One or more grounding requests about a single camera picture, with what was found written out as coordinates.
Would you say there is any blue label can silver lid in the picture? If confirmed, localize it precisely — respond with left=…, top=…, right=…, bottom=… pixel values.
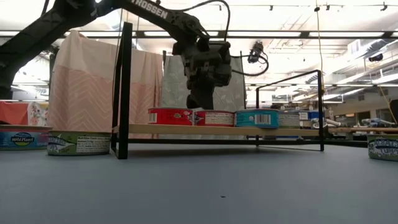
left=234, top=108, right=280, bottom=129

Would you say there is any black aluminium table frame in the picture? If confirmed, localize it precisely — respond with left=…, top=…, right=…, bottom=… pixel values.
left=127, top=138, right=369, bottom=149

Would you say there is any red label can silver lid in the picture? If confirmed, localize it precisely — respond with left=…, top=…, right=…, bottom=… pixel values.
left=147, top=107, right=194, bottom=126

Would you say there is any red cloth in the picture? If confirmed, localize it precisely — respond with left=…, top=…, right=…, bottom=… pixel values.
left=0, top=101, right=29, bottom=126

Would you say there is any grey-green leaf print cloth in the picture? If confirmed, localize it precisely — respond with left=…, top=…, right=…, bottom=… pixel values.
left=159, top=55, right=248, bottom=139

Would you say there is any red label can gold lid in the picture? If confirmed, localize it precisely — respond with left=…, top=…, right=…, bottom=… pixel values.
left=193, top=110, right=236, bottom=128

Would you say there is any thin hanging cable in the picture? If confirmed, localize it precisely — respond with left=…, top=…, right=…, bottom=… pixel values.
left=313, top=0, right=326, bottom=94

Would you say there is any wooden shelf black metal frame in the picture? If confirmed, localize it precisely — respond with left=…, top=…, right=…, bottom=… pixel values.
left=110, top=21, right=325, bottom=161

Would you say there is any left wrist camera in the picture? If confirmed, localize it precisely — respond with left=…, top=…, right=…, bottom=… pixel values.
left=214, top=41, right=233, bottom=87

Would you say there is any green label can gold lid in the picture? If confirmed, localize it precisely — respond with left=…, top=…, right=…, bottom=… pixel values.
left=46, top=130, right=112, bottom=157
left=366, top=133, right=398, bottom=162

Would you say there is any pink chevron cloth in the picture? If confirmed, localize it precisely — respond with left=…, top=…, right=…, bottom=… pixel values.
left=47, top=29, right=165, bottom=139

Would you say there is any Wild Planet can gold lid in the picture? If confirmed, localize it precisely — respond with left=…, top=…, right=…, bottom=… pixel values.
left=0, top=124, right=53, bottom=152

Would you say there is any white floral cloth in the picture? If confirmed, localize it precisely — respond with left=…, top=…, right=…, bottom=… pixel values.
left=27, top=101, right=50, bottom=127

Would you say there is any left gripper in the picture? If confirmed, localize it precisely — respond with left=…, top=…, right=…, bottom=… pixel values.
left=172, top=38, right=217, bottom=110

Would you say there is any small black mounted device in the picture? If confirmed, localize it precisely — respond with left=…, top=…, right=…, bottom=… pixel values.
left=39, top=39, right=60, bottom=56
left=248, top=40, right=265, bottom=65

